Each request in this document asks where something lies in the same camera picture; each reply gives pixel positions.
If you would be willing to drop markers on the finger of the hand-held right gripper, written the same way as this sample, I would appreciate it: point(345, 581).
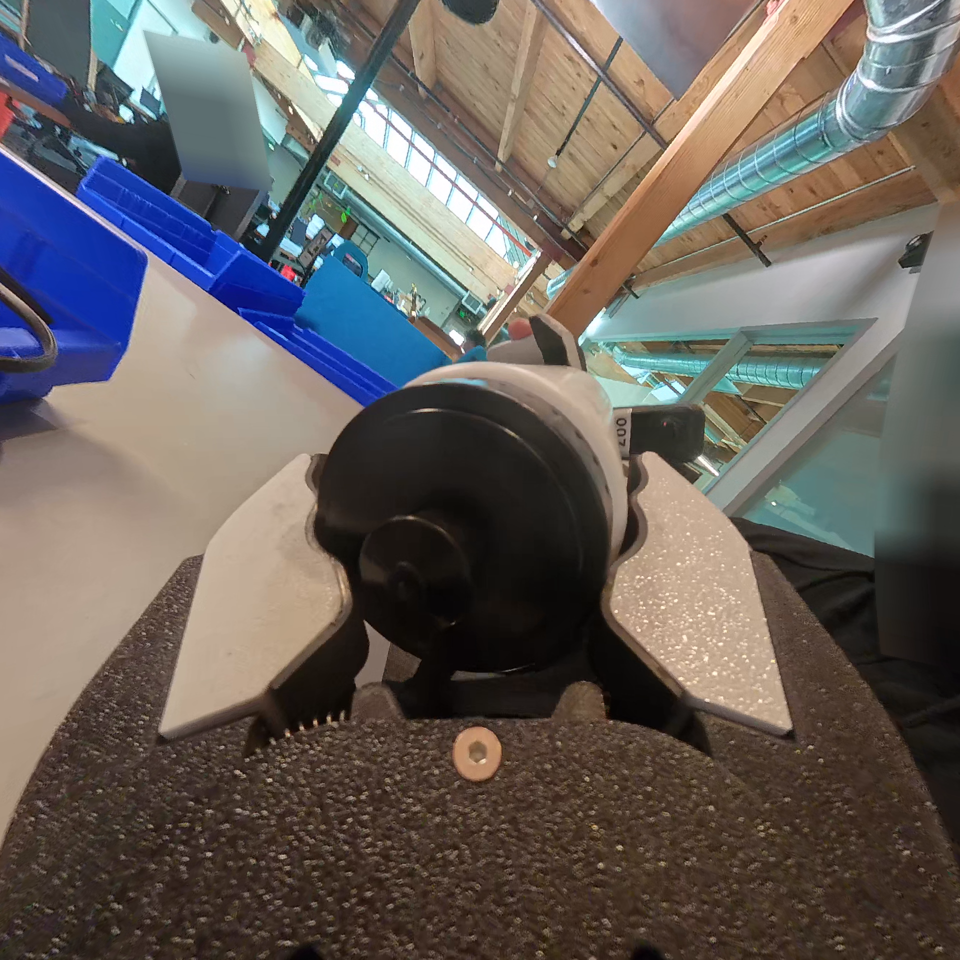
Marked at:
point(551, 341)

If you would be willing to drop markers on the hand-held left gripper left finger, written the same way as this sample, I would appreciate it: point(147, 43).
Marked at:
point(255, 615)

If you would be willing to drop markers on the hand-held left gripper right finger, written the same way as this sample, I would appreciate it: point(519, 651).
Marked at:
point(697, 622)

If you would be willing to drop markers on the white tumbler black lid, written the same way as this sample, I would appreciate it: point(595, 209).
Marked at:
point(487, 525)

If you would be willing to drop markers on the person's right hand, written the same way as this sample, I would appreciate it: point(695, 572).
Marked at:
point(520, 328)

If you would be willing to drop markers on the person's black clothing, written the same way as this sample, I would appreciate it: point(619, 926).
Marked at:
point(825, 600)

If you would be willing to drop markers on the glass office partition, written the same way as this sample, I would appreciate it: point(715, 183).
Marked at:
point(810, 420)

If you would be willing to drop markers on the teal partition panel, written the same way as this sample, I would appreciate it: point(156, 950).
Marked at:
point(360, 315)

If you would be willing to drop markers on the black disc floor stand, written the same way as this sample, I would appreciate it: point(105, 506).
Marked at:
point(337, 135)

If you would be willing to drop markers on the wooden post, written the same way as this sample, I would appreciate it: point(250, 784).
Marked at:
point(697, 172)

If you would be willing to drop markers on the black wall speaker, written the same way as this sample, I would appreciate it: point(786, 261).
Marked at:
point(915, 251)

